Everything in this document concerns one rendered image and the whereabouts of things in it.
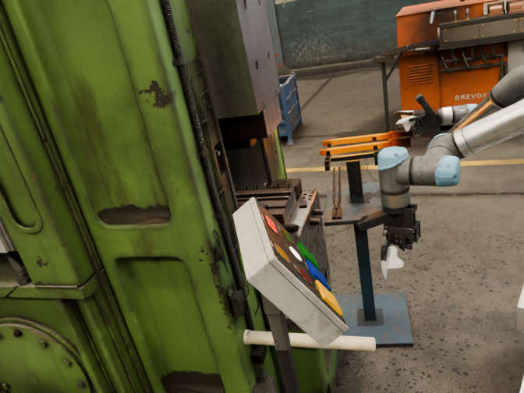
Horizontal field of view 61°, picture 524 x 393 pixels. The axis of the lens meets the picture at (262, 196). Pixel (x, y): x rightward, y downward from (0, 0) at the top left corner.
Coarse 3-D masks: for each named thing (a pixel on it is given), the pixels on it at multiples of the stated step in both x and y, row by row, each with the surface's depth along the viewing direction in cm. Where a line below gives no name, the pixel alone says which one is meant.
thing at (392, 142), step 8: (400, 136) 199; (408, 136) 197; (360, 144) 202; (368, 144) 200; (376, 144) 199; (384, 144) 198; (392, 144) 199; (400, 144) 198; (408, 144) 198; (320, 152) 205; (336, 152) 204; (344, 152) 203
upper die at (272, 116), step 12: (276, 96) 161; (264, 108) 147; (276, 108) 160; (228, 120) 150; (240, 120) 149; (252, 120) 148; (264, 120) 147; (276, 120) 159; (228, 132) 152; (240, 132) 151; (252, 132) 150; (264, 132) 149
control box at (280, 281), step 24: (240, 216) 121; (264, 216) 117; (240, 240) 111; (264, 240) 103; (288, 240) 121; (264, 264) 95; (288, 264) 100; (264, 288) 97; (288, 288) 98; (312, 288) 103; (288, 312) 101; (312, 312) 102; (336, 312) 106; (312, 336) 104; (336, 336) 105
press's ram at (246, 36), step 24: (192, 0) 131; (216, 0) 129; (240, 0) 131; (264, 0) 153; (216, 24) 132; (240, 24) 130; (264, 24) 152; (216, 48) 135; (240, 48) 133; (264, 48) 150; (216, 72) 139; (240, 72) 136; (264, 72) 149; (216, 96) 142; (240, 96) 140; (264, 96) 148
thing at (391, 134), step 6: (390, 132) 208; (396, 132) 207; (402, 132) 206; (408, 132) 205; (342, 138) 215; (348, 138) 213; (354, 138) 212; (360, 138) 211; (366, 138) 210; (378, 138) 209; (384, 138) 209; (324, 144) 216; (336, 144) 215
